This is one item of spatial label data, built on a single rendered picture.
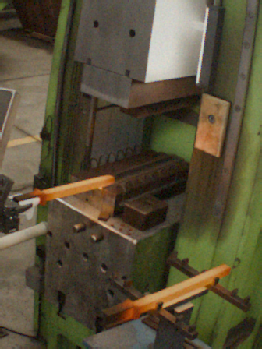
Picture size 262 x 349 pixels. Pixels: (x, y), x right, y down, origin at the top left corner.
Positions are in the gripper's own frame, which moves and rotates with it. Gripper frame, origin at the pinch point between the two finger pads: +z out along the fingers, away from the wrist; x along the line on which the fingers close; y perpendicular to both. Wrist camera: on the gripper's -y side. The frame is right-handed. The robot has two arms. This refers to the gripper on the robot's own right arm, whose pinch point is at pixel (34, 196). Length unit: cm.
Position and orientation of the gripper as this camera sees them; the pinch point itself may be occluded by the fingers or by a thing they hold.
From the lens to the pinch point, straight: 178.8
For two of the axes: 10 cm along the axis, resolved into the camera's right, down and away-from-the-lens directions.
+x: 7.5, 3.4, -5.7
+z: 6.5, -1.9, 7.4
